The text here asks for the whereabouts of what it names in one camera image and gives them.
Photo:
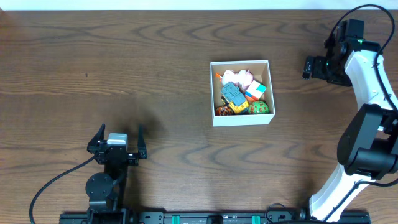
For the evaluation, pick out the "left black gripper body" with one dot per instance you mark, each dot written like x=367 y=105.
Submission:
x=116 y=152

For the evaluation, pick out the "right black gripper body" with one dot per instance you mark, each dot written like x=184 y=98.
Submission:
x=320 y=68

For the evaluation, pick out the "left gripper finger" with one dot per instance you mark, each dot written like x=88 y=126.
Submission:
x=94 y=144
x=141 y=146

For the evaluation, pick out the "white cardboard box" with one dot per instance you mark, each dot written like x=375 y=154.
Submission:
x=261 y=71

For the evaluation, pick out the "colourful puzzle cube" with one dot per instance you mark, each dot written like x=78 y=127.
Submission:
x=255 y=91

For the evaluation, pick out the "green number ball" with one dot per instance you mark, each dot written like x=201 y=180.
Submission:
x=258 y=107

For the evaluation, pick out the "pink white toy figure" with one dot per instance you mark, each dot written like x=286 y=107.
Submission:
x=242 y=79

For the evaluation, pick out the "grey yellow toy truck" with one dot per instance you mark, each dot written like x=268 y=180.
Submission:
x=234 y=99

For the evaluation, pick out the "orange patterned ball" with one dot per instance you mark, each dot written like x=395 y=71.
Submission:
x=224 y=111

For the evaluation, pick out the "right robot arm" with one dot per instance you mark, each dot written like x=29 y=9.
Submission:
x=367 y=150

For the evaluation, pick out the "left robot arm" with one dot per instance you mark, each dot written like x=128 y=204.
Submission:
x=106 y=189

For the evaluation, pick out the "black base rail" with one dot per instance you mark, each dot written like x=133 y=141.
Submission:
x=214 y=217

